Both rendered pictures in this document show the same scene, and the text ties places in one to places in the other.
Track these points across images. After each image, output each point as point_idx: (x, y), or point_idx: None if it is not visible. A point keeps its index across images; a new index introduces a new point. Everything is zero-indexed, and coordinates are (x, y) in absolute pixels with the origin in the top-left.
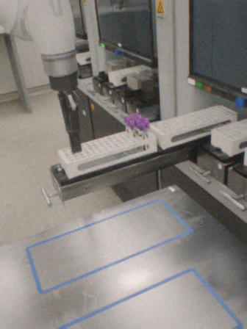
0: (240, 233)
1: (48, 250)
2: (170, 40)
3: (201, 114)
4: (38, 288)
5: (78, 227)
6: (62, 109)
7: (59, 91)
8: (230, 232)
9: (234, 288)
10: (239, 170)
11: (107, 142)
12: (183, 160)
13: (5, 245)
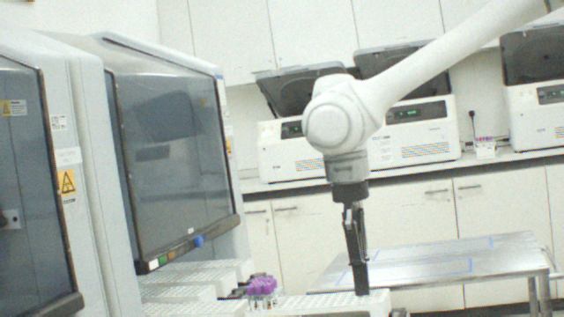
0: None
1: (454, 269)
2: (92, 232)
3: (158, 311)
4: (471, 259)
5: (420, 277)
6: (358, 239)
7: (356, 207)
8: None
9: None
10: (239, 295)
11: (314, 302)
12: None
13: (487, 273)
